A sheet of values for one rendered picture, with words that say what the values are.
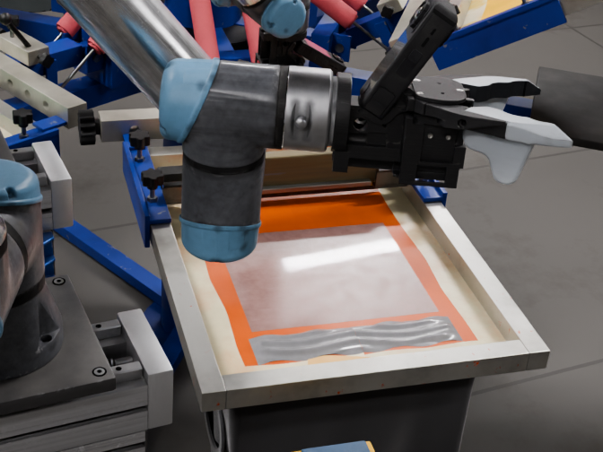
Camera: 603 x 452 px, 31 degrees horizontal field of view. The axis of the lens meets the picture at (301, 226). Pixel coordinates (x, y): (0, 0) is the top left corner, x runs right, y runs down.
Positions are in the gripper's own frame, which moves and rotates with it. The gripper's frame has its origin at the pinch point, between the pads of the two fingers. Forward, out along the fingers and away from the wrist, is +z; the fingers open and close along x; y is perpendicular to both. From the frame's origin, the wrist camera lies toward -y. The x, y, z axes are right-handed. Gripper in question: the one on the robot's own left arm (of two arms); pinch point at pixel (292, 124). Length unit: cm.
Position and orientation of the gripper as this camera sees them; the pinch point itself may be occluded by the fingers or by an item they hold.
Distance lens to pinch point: 215.4
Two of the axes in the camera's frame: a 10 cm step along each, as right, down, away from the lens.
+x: 2.7, 5.3, -8.1
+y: -9.6, 0.8, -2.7
